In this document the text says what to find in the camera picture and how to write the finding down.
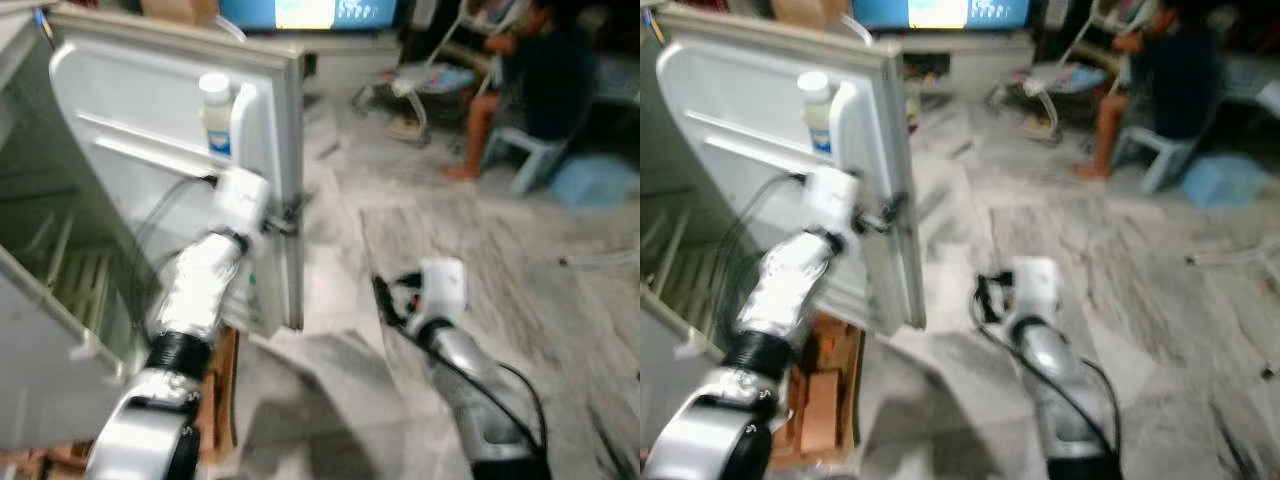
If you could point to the seated person in dark shirt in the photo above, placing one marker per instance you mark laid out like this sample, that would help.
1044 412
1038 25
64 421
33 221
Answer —
1180 80
545 80

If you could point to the white frame baby bouncer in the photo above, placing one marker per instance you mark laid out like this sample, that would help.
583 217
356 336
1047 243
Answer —
430 80
1060 80

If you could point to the white capped plastic bottle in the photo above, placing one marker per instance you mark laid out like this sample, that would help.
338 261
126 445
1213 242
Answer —
816 108
216 110

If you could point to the white fridge body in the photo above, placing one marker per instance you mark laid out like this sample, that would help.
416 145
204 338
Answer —
665 380
40 380

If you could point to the lit television screen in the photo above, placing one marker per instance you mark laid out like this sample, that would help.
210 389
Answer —
310 12
940 12

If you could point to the white fridge door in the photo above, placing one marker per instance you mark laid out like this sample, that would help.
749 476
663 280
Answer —
740 100
130 100

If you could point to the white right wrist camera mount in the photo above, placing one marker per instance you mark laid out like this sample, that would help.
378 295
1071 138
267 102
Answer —
442 288
1035 288

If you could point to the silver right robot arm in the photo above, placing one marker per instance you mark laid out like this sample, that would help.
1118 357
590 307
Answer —
470 380
1050 380

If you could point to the brown cardboard box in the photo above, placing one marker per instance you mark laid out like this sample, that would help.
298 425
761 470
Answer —
180 10
810 10

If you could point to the white television cabinet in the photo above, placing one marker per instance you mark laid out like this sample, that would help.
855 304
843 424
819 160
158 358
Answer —
345 60
975 60

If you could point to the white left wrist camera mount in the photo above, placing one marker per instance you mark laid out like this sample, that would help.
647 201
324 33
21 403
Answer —
830 200
240 200

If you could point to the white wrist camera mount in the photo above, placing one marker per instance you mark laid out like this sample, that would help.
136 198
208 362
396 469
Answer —
830 200
1035 288
442 288
240 200

